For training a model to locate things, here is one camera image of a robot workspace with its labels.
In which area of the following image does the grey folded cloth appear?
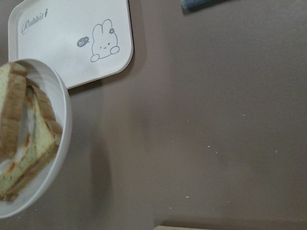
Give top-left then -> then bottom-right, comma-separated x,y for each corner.
180,0 -> 228,11

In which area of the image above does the bread slice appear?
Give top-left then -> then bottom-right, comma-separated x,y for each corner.
0,80 -> 62,201
0,62 -> 27,161

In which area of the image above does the white round plate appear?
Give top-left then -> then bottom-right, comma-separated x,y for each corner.
0,59 -> 72,218

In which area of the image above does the cream rabbit tray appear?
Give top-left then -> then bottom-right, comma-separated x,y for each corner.
8,0 -> 133,89

